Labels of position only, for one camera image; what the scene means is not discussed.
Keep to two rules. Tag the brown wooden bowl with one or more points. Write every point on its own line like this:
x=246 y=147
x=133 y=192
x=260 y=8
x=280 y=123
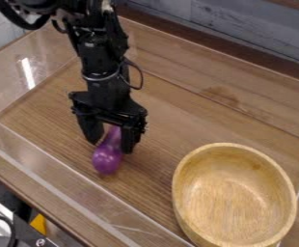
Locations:
x=233 y=197

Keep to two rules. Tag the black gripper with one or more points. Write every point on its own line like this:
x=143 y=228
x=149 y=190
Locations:
x=106 y=104

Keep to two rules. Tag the clear acrylic barrier wall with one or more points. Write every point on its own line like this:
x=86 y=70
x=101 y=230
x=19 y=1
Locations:
x=206 y=96

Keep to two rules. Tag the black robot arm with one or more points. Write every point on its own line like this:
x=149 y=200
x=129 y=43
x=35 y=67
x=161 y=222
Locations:
x=90 y=23

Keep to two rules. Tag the purple toy eggplant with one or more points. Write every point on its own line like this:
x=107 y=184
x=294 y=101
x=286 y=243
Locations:
x=107 y=154

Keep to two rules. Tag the yellow black device base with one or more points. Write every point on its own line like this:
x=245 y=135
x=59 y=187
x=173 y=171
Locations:
x=38 y=232

